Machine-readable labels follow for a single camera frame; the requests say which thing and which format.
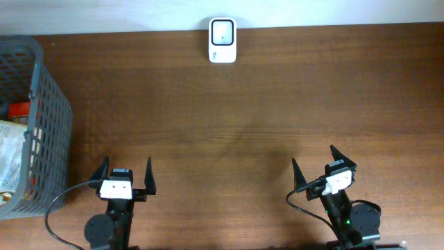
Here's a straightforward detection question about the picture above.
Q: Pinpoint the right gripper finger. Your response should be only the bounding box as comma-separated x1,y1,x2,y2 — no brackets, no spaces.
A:
292,158,307,190
330,144,357,168

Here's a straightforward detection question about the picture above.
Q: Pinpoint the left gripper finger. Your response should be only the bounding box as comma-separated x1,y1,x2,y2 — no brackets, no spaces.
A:
144,157,156,195
89,156,109,188

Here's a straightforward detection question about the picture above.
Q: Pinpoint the cream snack bag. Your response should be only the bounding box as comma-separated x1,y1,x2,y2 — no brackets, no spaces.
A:
1,120,27,192

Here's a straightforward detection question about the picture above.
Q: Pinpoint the orange spaghetti packet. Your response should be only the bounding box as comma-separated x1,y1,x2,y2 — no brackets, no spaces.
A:
8,101,31,119

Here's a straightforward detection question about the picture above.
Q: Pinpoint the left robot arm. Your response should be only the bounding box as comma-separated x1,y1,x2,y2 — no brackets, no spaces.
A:
84,156,157,250

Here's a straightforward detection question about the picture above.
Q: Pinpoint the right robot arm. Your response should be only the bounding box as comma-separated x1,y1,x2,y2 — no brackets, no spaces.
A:
286,145,382,249

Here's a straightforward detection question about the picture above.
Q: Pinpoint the white barcode scanner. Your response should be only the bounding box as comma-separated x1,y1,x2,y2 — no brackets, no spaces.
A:
208,17,237,63

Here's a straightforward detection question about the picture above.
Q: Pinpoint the grey plastic mesh basket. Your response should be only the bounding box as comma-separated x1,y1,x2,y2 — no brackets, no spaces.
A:
1,35,73,220

